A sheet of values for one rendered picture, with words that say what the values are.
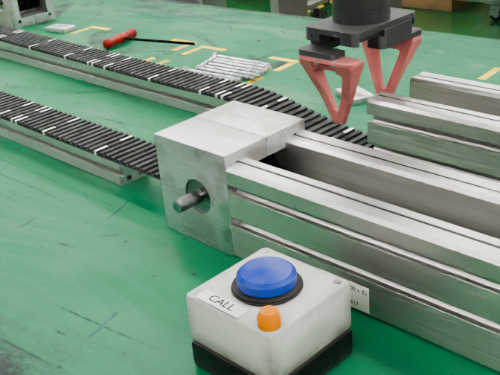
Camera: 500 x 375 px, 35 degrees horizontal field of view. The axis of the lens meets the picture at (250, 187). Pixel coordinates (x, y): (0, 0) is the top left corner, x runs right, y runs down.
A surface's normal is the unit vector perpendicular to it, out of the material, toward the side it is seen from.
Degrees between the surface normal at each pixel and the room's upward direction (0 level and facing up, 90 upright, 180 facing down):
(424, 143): 90
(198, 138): 0
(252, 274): 3
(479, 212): 90
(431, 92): 90
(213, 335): 90
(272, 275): 3
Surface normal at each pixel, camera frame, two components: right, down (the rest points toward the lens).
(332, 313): 0.71, 0.26
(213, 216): -0.70, 0.37
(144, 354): -0.08, -0.90
